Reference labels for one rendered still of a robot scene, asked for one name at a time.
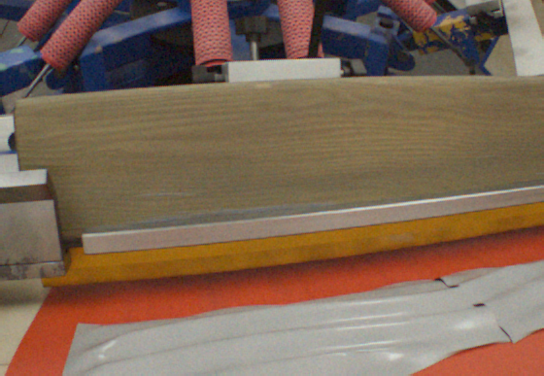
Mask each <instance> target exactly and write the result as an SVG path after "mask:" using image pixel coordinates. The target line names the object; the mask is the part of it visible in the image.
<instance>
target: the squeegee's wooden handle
mask: <svg viewBox="0 0 544 376"><path fill-rule="evenodd" d="M13 123H14V129H15V141H16V146H17V165H18V171H28V170H40V169H47V170H48V172H49V174H50V176H51V180H52V182H53V184H54V186H55V188H56V195H57V206H58V212H59V218H60V225H61V232H62V237H63V242H64V247H65V249H67V248H82V247H83V241H82V234H83V232H84V231H85V228H86V227H92V226H95V227H99V226H108V225H117V224H127V223H132V224H135V223H144V222H162V221H172V220H180V219H200V218H209V217H218V216H228V215H238V214H248V213H257V212H267V211H277V210H286V209H296V208H306V207H316V206H325V205H335V204H345V203H354V202H363V201H373V200H382V199H391V198H394V197H400V196H410V195H419V194H428V193H436V192H445V191H454V190H463V189H471V188H487V187H495V186H503V185H511V184H519V183H527V182H534V181H542V180H544V76H508V75H507V76H492V75H488V76H474V75H472V76H455V75H454V76H416V77H409V76H396V77H356V78H315V79H295V80H274V81H253V82H232V83H212V84H195V85H171V86H152V87H147V88H132V89H113V90H111V91H94V92H82V93H76V94H57V95H54V96H41V97H28V98H23V99H19V100H18V101H17V103H16V105H15V108H14V117H13Z"/></svg>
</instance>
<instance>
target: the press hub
mask: <svg viewBox="0 0 544 376"><path fill-rule="evenodd" d="M226 4H227V10H228V19H236V18H239V17H258V16H261V13H262V12H264V11H266V10H267V9H268V8H269V6H270V4H275V5H278V2H277V0H226ZM177 7H179V8H180V9H183V10H184V11H186V12H187V13H189V14H190V15H191V9H192V7H191V0H177V3H176V2H172V1H168V0H133V1H132V3H131V6H130V10H129V11H130V16H129V18H130V21H132V20H135V19H137V18H139V17H145V16H149V15H152V14H156V13H159V12H162V11H166V10H170V9H173V8H177ZM150 37H151V41H153V42H155V43H157V44H158V45H160V46H163V47H167V48H169V49H172V50H175V51H185V52H190V53H195V50H194V42H193V37H194V34H193V24H192V22H189V23H185V24H183V25H179V26H176V27H173V28H169V29H166V30H163V31H160V32H157V33H154V34H151V35H150ZM284 47H285V42H284V35H283V30H282V24H281V23H280V22H279V21H276V20H269V33H268V34H261V42H259V43H258V53H262V52H268V51H274V50H278V49H281V48H284ZM191 81H192V67H189V68H187V69H184V70H181V71H179V72H176V73H173V74H171V75H169V76H167V77H165V78H163V79H160V80H157V81H154V82H153V86H171V85H191Z"/></svg>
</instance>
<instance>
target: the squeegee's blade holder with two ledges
mask: <svg viewBox="0 0 544 376"><path fill-rule="evenodd" d="M540 202H544V180H542V181H534V182H527V183H519V184H511V185H503V186H495V187H487V188H471V189H463V190H454V191H445V192H436V193H428V194H419V195H410V196H400V197H394V198H391V199H382V200H373V201H363V202H354V203H345V204H335V205H325V206H316V207H306V208H296V209H286V210H277V211H267V212H257V213H248V214H238V215H228V216H218V217H209V218H200V219H180V220H172V221H162V222H144V223H135V224H132V223H127V224H117V225H108V226H99V227H95V226H92V227H86V228H85V231H84V232H83V234H82V241H83V249H84V253H85V255H89V256H93V255H101V254H108V253H111V254H116V253H124V252H133V251H138V252H141V251H148V250H157V249H165V248H173V249H174V248H182V247H190V246H199V245H208V244H217V243H224V242H242V241H251V240H259V239H268V238H277V237H286V236H294V235H303V234H312V233H321V232H329V231H335V230H337V229H346V228H355V227H364V226H371V225H380V224H389V223H397V222H412V221H418V220H420V219H428V218H437V217H445V216H452V215H460V214H468V213H475V212H483V211H489V210H492V209H497V208H505V207H512V206H519V205H527V204H533V203H540Z"/></svg>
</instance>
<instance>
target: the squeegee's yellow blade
mask: <svg viewBox="0 0 544 376"><path fill-rule="evenodd" d="M537 212H544V202H540V203H533V204H527V205H519V206H512V207H505V208H497V209H492V210H489V211H483V212H475V213H468V214H460V215H452V216H445V217H437V218H428V219H420V220H418V221H412V222H397V223H389V224H380V225H371V226H364V227H355V228H346V229H337V230H335V231H329V232H321V233H312V234H303V235H294V236H286V237H277V238H268V239H259V240H251V241H242V242H224V243H217V244H208V245H199V246H190V247H182V248H174V249H173V248H165V249H157V250H148V251H141V252H138V251H133V252H124V253H116V254H111V253H108V254H101V255H93V256H89V255H85V253H84V249H83V248H67V249H70V250H71V256H72V263H71V265H70V269H74V268H81V267H95V266H102V265H107V266H111V265H118V264H126V263H129V264H133V263H140V262H149V261H164V260H172V259H180V258H189V257H191V258H197V257H204V256H220V255H228V254H237V253H244V252H253V251H261V250H278V249H286V248H293V247H298V246H303V245H312V244H320V243H327V242H336V241H345V240H353V239H361V238H368V237H377V236H386V235H393V234H395V233H401V232H408V231H416V230H425V229H432V228H439V227H446V226H451V225H454V224H462V223H469V222H483V221H489V220H497V219H504V218H508V217H511V216H518V215H524V214H531V213H537Z"/></svg>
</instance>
